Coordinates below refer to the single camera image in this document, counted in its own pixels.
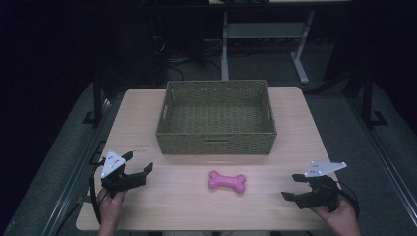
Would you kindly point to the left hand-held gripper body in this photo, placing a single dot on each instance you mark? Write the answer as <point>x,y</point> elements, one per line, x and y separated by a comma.
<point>113,164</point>

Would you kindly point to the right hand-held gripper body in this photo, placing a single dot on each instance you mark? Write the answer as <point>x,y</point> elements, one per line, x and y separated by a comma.
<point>323,193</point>

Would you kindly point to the pink bone-shaped rubber toy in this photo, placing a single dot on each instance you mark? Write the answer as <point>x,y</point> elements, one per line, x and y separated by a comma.
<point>226,181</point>

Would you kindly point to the green woven basket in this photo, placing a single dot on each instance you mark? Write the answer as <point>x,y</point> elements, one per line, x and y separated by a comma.
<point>216,114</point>

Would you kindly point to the person's right hand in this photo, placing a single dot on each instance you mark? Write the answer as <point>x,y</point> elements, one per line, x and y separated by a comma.
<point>339,214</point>

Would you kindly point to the person's left hand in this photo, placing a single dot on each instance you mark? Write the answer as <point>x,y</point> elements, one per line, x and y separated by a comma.
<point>110,205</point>

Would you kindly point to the black metal stand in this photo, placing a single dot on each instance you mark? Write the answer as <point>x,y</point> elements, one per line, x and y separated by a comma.
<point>97,101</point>
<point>367,98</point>

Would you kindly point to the grey metal-legged desk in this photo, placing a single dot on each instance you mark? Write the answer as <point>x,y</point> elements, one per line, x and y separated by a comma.
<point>262,31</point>

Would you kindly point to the aluminium floor rail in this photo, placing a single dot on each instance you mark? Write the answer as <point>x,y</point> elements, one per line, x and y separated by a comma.
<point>82,164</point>
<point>383,157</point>

